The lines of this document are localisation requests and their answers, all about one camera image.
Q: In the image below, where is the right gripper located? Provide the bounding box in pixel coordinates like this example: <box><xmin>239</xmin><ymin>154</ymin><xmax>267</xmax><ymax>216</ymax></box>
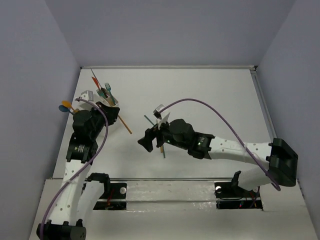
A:
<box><xmin>137</xmin><ymin>115</ymin><xmax>188</xmax><ymax>151</ymax></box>

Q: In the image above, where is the teal fork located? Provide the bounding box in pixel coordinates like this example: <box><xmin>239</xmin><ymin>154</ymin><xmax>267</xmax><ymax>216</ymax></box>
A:
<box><xmin>104</xmin><ymin>82</ymin><xmax>116</xmax><ymax>105</ymax></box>
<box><xmin>96</xmin><ymin>87</ymin><xmax>110</xmax><ymax>99</ymax></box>

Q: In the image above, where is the orange plastic knife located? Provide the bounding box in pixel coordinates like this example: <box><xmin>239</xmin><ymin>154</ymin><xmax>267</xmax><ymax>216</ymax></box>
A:
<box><xmin>91</xmin><ymin>76</ymin><xmax>101</xmax><ymax>89</ymax></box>

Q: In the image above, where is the orange plastic spoon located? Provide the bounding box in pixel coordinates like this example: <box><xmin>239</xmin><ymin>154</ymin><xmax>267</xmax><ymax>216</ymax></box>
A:
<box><xmin>61</xmin><ymin>100</ymin><xmax>79</xmax><ymax>113</ymax></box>

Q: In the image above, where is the blue plastic spoon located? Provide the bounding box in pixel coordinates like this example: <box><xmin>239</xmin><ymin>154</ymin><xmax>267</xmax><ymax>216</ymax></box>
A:
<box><xmin>58</xmin><ymin>105</ymin><xmax>75</xmax><ymax>115</ymax></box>

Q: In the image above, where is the teal chopstick crossing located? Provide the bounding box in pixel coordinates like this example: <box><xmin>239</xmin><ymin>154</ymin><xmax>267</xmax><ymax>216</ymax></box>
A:
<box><xmin>144</xmin><ymin>115</ymin><xmax>156</xmax><ymax>126</ymax></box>

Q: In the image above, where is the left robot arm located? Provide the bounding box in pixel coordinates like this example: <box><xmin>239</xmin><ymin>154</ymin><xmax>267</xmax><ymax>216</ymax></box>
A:
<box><xmin>36</xmin><ymin>101</ymin><xmax>120</xmax><ymax>240</ymax></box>

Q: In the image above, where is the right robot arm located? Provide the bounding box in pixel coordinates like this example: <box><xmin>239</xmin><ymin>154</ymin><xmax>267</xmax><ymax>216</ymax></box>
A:
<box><xmin>137</xmin><ymin>119</ymin><xmax>298</xmax><ymax>196</ymax></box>

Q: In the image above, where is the white utensil caddy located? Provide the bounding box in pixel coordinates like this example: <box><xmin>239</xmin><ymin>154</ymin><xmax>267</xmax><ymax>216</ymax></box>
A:
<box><xmin>75</xmin><ymin>92</ymin><xmax>119</xmax><ymax>111</ymax></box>

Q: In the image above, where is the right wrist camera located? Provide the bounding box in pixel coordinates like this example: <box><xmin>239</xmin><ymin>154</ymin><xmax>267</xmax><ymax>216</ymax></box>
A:
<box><xmin>153</xmin><ymin>104</ymin><xmax>171</xmax><ymax>129</ymax></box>

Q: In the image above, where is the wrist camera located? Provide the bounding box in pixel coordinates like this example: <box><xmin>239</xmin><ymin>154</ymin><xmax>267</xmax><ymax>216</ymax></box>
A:
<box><xmin>74</xmin><ymin>90</ymin><xmax>95</xmax><ymax>103</ymax></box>
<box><xmin>153</xmin><ymin>104</ymin><xmax>171</xmax><ymax>129</ymax></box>

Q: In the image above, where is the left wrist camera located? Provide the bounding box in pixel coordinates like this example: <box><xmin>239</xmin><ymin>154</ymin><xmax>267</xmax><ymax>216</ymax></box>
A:
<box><xmin>74</xmin><ymin>90</ymin><xmax>95</xmax><ymax>103</ymax></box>

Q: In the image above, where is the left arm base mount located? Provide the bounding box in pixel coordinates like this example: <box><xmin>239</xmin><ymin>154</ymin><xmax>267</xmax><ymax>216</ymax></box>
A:
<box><xmin>93</xmin><ymin>174</ymin><xmax>127</xmax><ymax>211</ymax></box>

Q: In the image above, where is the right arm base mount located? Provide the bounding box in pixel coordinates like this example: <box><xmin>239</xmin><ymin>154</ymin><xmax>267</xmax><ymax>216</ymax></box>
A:
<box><xmin>214</xmin><ymin>171</ymin><xmax>263</xmax><ymax>210</ymax></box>

